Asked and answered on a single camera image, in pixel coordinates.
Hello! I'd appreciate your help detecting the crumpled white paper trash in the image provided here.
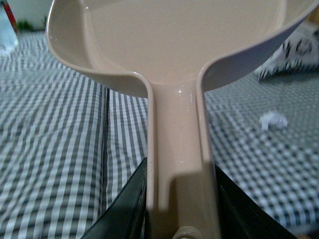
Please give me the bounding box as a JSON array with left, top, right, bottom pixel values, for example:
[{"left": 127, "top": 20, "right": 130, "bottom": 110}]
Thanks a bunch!
[{"left": 259, "top": 111, "right": 288, "bottom": 131}]

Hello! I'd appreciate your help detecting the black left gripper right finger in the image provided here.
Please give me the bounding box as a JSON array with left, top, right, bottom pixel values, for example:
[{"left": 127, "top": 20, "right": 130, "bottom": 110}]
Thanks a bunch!
[{"left": 215, "top": 165, "right": 296, "bottom": 239}]

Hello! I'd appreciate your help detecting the beige plastic dustpan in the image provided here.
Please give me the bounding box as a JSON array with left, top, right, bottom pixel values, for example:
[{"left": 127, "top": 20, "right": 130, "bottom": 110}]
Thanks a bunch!
[{"left": 46, "top": 0, "right": 319, "bottom": 239}]

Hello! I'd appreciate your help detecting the black white checkered bedsheet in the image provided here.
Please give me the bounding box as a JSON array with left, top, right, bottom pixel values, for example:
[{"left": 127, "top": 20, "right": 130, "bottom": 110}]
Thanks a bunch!
[{"left": 0, "top": 32, "right": 319, "bottom": 239}]

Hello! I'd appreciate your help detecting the black white patterned pillow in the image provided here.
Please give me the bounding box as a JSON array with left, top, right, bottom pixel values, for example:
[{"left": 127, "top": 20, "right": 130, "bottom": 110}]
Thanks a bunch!
[{"left": 253, "top": 22, "right": 319, "bottom": 82}]

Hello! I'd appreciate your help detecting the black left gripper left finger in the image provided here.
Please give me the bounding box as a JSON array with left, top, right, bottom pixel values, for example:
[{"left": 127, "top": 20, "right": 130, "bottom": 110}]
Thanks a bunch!
[{"left": 82, "top": 158, "right": 147, "bottom": 239}]

